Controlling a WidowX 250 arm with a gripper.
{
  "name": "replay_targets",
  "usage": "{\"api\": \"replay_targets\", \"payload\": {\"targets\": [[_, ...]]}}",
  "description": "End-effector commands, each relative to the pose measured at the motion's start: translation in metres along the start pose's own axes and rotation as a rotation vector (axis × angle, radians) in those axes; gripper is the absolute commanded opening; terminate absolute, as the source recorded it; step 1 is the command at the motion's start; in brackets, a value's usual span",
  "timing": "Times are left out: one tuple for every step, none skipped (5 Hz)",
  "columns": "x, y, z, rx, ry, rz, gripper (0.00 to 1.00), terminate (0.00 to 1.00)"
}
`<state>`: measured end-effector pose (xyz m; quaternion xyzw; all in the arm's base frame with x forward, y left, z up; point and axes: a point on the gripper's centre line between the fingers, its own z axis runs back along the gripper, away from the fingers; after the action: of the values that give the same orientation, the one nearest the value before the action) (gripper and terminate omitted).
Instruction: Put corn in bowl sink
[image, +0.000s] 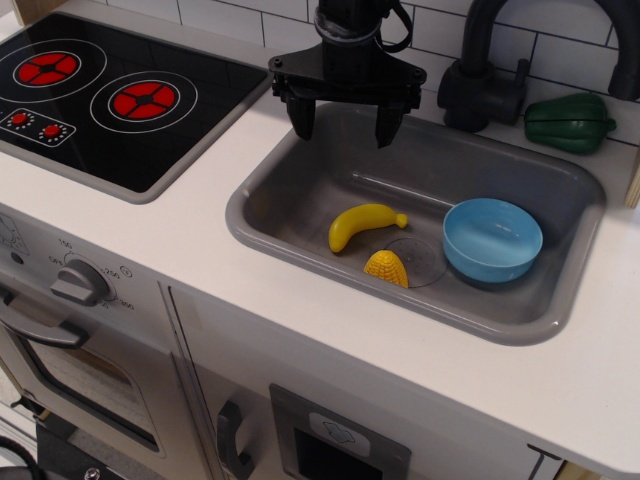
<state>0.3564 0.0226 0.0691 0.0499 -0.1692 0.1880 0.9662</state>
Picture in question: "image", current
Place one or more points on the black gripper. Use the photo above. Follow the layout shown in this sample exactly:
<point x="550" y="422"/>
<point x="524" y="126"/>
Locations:
<point x="360" y="75"/>

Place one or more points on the yellow toy corn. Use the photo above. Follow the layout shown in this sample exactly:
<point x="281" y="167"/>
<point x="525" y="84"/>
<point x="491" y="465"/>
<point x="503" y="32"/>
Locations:
<point x="386" y="265"/>

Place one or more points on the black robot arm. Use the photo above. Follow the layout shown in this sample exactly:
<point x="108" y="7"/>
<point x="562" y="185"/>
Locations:
<point x="358" y="23"/>

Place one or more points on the grey toy sink basin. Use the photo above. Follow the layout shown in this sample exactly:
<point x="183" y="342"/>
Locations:
<point x="287" y="204"/>

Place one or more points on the blue plastic bowl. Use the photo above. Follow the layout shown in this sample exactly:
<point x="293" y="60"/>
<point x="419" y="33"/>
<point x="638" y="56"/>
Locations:
<point x="491" y="240"/>

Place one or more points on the yellow toy banana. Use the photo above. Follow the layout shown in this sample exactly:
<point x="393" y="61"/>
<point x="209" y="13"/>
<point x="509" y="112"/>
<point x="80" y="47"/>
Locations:
<point x="362" y="218"/>

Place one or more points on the black toy faucet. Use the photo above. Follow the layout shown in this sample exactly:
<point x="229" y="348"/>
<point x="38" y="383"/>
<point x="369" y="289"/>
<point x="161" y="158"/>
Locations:
<point x="472" y="95"/>

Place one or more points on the black toy stove top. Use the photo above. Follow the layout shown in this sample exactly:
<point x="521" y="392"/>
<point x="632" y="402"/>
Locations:
<point x="117" y="111"/>

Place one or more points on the green toy bell pepper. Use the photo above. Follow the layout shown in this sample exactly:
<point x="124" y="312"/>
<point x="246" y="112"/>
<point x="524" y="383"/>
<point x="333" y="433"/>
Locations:
<point x="576" y="123"/>

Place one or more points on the grey oven knob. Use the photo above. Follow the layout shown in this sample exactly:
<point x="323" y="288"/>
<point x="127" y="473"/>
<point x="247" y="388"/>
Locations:
<point x="80" y="283"/>

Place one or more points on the grey dishwasher panel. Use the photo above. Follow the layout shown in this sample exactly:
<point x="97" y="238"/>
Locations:
<point x="317" y="443"/>

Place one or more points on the toy oven door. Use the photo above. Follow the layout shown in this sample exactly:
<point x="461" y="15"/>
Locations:
<point x="120" y="387"/>

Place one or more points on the grey cabinet door handle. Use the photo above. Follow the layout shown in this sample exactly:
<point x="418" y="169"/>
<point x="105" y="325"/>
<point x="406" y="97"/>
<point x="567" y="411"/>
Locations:
<point x="238" y="465"/>

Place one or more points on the grey oven door handle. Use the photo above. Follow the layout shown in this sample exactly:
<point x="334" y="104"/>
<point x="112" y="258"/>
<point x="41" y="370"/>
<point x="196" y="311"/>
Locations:
<point x="65" y="335"/>

